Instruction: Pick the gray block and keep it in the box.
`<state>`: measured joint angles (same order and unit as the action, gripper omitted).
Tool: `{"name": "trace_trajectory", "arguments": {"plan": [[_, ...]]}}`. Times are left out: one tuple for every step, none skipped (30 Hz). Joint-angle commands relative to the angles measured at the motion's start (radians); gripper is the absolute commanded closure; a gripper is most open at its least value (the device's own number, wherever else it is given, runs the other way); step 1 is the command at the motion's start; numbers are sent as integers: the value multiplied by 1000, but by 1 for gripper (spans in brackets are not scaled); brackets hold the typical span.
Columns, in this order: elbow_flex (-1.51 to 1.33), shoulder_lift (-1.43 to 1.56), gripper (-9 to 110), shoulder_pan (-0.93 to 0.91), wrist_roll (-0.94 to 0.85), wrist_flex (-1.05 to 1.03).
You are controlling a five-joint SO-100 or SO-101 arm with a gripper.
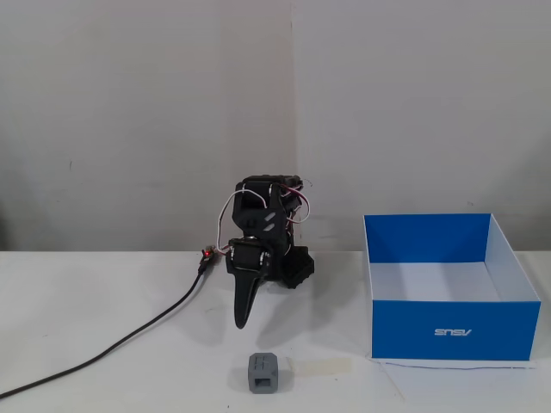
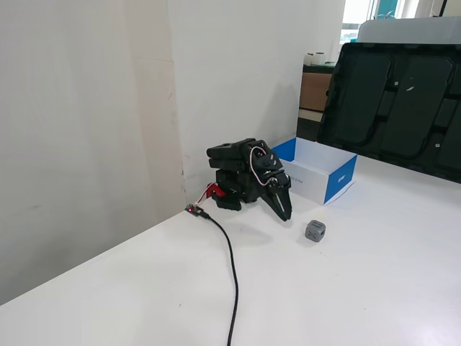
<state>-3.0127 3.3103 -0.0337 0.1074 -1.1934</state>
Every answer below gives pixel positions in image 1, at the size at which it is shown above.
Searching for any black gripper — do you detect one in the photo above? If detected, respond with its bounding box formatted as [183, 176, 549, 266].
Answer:
[226, 237, 274, 330]

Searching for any gray block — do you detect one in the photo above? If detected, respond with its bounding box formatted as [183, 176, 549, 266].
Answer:
[247, 352, 280, 395]

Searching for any blue and white cardboard box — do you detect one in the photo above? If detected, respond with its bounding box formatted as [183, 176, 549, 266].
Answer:
[362, 212, 542, 361]

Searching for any clear tape strip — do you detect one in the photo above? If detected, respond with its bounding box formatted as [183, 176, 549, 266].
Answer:
[287, 357, 352, 375]

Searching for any red and white servo wire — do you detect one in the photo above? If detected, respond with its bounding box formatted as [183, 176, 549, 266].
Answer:
[278, 179, 314, 225]

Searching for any black power cable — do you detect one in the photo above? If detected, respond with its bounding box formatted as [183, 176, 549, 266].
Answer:
[0, 260, 210, 399]

